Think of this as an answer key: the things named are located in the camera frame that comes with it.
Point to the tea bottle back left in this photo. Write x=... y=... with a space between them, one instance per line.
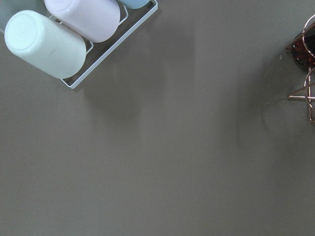
x=299 y=51

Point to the mint green cup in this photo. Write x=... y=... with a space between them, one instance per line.
x=45 y=44

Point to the white wire cup rack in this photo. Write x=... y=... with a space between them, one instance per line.
x=131 y=20

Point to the pale pink cup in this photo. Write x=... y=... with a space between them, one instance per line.
x=95 y=20

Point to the light blue cup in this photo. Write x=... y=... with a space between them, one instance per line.
x=134 y=4

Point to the copper wire bottle rack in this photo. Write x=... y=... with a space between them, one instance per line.
x=305 y=92

